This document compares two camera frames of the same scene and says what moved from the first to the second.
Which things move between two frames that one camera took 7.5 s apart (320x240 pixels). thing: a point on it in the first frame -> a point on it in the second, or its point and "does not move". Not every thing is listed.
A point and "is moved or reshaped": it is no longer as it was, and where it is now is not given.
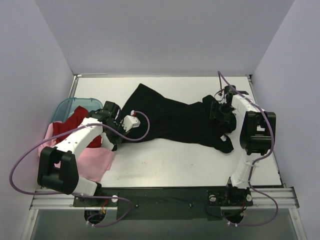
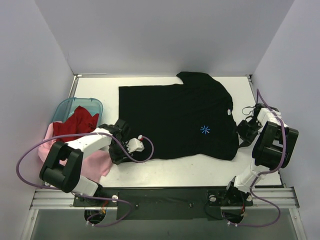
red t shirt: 75,120 does not move
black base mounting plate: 166,203 does not move
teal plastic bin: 67,106 does not move
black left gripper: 116,133 -> 119,152
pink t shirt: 92,162 does not move
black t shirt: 162,118 is moved or reshaped
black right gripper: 215,110 -> 246,132
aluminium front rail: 261,198 does not move
